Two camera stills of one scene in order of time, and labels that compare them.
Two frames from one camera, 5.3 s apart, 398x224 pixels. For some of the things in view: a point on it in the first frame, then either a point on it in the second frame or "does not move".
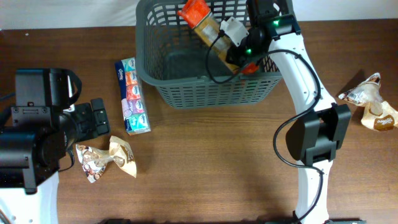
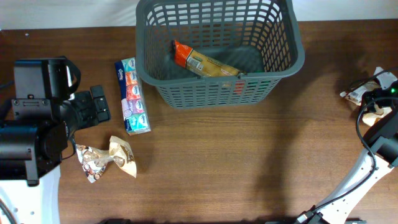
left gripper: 86,112 to 86,99
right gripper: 239,57 to 376,92
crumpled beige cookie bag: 93,160 does not move
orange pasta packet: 197,14 to 187,58
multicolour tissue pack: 135,113 does not move
